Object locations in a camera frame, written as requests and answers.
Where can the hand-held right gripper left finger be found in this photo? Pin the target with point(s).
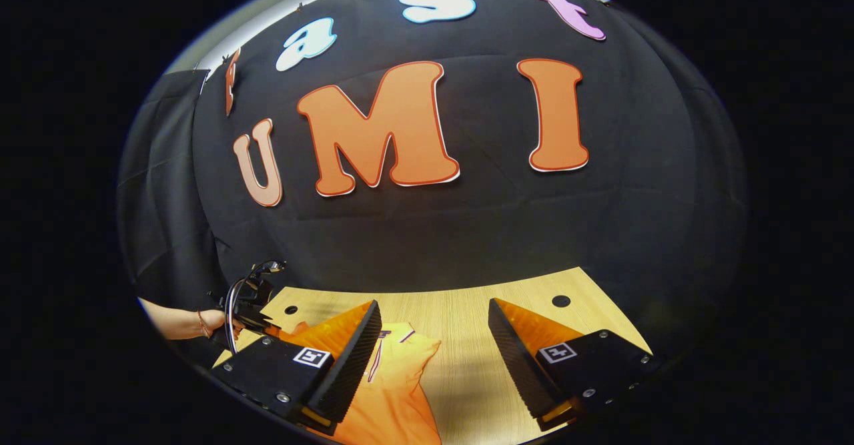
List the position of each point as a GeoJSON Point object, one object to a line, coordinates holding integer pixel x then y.
{"type": "Point", "coordinates": [347, 365]}

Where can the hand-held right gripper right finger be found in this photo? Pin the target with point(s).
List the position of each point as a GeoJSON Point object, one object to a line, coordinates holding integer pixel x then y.
{"type": "Point", "coordinates": [517, 365]}

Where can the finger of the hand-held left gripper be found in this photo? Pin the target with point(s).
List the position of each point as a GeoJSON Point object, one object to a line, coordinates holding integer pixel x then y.
{"type": "Point", "coordinates": [277, 331]}

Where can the orange T-shirt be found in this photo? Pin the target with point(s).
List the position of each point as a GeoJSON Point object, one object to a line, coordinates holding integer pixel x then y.
{"type": "Point", "coordinates": [393, 391]}

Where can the black backdrop cloth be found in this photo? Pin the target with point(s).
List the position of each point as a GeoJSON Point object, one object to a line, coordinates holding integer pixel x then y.
{"type": "Point", "coordinates": [500, 231]}

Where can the plain dark grey cloth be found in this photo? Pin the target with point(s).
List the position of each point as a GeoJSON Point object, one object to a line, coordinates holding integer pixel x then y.
{"type": "Point", "coordinates": [160, 185]}

